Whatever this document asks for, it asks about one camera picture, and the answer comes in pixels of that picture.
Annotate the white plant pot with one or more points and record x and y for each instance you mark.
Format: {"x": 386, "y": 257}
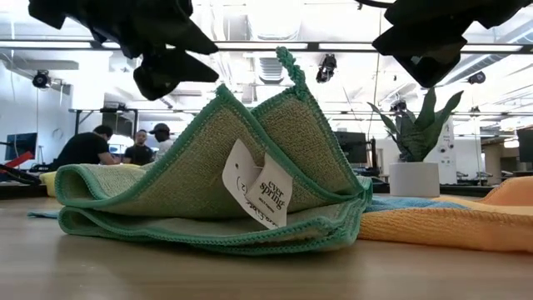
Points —
{"x": 414, "y": 179}

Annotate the green microfiber towel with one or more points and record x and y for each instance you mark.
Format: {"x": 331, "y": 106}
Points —
{"x": 187, "y": 187}

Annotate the white paper tag with hole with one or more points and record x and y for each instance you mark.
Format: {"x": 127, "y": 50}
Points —
{"x": 237, "y": 175}

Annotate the person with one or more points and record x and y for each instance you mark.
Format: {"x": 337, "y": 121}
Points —
{"x": 163, "y": 137}
{"x": 139, "y": 152}
{"x": 83, "y": 150}

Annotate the black computer monitor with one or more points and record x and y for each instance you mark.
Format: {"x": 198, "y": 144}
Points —
{"x": 526, "y": 146}
{"x": 352, "y": 148}
{"x": 21, "y": 146}

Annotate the red bar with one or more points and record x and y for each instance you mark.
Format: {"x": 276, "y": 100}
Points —
{"x": 18, "y": 159}

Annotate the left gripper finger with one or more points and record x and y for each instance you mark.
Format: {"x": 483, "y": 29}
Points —
{"x": 166, "y": 73}
{"x": 189, "y": 43}

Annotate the white kiosk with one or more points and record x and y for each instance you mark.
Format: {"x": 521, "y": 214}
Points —
{"x": 447, "y": 146}

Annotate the black ceiling camera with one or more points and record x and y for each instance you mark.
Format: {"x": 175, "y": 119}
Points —
{"x": 326, "y": 68}
{"x": 41, "y": 79}
{"x": 476, "y": 77}

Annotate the artificial green plant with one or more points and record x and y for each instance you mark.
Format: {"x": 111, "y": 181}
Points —
{"x": 416, "y": 133}

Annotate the orange microfiber towel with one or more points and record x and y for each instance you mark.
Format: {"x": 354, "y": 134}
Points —
{"x": 449, "y": 229}

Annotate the blue microfiber towel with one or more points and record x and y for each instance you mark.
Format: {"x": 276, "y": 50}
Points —
{"x": 416, "y": 203}

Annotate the yellow microfiber towel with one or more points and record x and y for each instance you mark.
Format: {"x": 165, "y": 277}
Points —
{"x": 48, "y": 183}

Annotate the white everspring brand tag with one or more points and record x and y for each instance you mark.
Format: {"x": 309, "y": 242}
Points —
{"x": 272, "y": 191}

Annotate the black metal stand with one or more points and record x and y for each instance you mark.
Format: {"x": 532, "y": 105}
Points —
{"x": 106, "y": 110}

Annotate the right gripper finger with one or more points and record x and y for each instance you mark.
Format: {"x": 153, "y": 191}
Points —
{"x": 433, "y": 66}
{"x": 416, "y": 41}

